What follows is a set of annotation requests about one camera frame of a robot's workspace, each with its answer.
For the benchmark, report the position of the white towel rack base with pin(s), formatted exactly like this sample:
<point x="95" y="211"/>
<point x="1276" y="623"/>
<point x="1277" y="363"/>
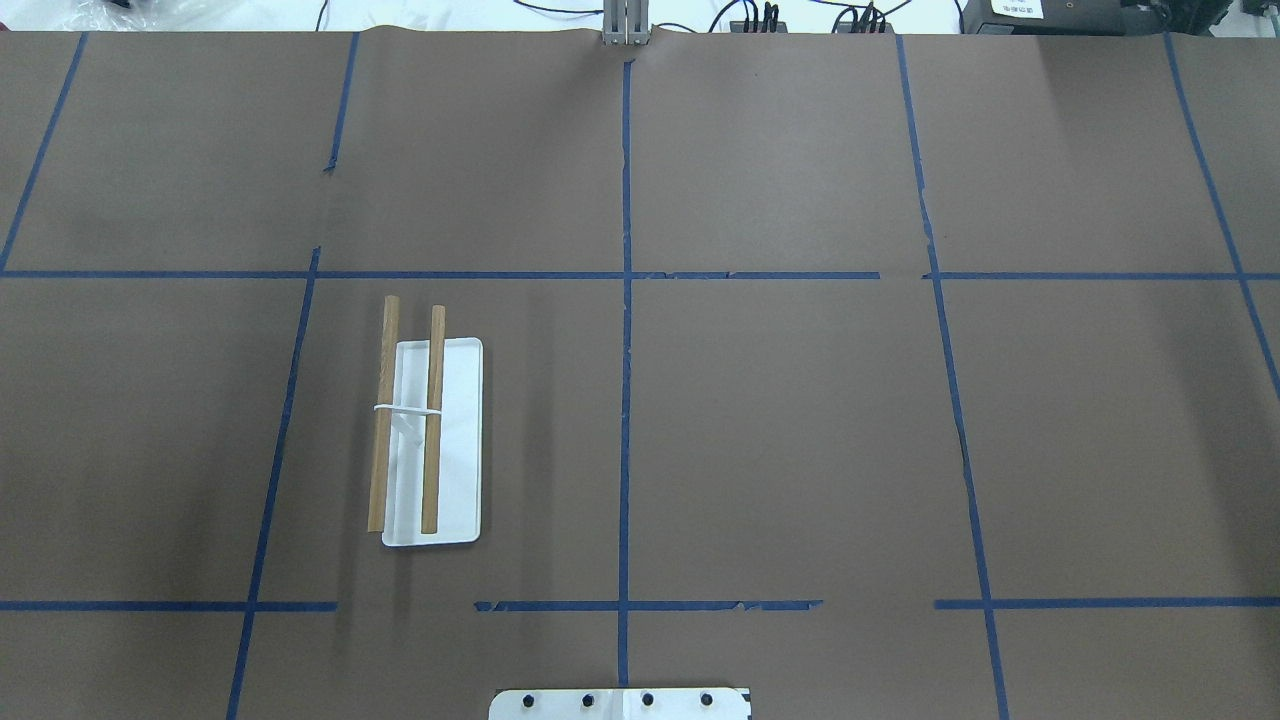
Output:
<point x="460" y="499"/>

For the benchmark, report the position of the outer wooden rack rod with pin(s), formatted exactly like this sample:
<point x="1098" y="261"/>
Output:
<point x="379" y="474"/>

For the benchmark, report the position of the wooden rack rod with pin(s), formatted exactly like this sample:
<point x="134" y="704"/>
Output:
<point x="379" y="474"/>
<point x="433" y="422"/>

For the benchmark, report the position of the inner wooden rack rod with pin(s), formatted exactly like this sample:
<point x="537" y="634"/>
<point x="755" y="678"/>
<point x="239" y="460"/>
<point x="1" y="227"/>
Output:
<point x="433" y="422"/>

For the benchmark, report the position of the brown paper table cover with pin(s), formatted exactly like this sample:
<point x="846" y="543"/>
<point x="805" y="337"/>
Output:
<point x="892" y="377"/>

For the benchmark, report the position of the left orange black usb hub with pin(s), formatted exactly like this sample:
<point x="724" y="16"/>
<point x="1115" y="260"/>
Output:
<point x="760" y="18"/>

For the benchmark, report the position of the orange black usb hub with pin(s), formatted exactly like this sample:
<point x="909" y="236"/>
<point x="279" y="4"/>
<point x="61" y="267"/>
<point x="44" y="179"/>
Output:
<point x="860" y="20"/>
<point x="760" y="18"/>

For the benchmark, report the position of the right orange black usb hub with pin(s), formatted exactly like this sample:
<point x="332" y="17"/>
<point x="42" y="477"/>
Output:
<point x="860" y="20"/>

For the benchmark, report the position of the black computer box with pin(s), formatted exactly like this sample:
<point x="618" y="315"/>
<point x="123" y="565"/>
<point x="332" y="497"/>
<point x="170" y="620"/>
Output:
<point x="1091" y="18"/>

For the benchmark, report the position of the aluminium frame post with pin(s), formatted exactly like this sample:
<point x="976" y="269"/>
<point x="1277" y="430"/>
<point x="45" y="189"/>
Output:
<point x="626" y="23"/>

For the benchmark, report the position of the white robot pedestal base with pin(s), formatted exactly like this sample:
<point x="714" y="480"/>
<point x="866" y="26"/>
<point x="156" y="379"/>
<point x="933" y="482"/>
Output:
<point x="623" y="703"/>

